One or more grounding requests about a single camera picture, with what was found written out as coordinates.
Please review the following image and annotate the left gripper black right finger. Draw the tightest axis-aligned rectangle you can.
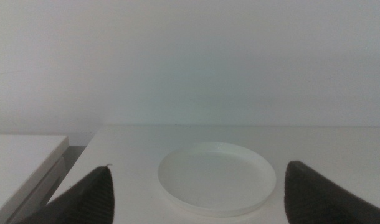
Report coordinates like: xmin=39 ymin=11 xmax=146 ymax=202
xmin=284 ymin=161 xmax=380 ymax=224

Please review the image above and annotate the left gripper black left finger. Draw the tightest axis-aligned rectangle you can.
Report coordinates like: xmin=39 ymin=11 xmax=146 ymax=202
xmin=20 ymin=164 xmax=115 ymax=224

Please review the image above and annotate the white shallow bowl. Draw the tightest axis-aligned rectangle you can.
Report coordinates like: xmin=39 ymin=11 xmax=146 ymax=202
xmin=157 ymin=141 xmax=277 ymax=218

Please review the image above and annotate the white side table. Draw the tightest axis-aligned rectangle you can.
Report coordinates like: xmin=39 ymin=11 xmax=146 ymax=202
xmin=0 ymin=134 xmax=70 ymax=224

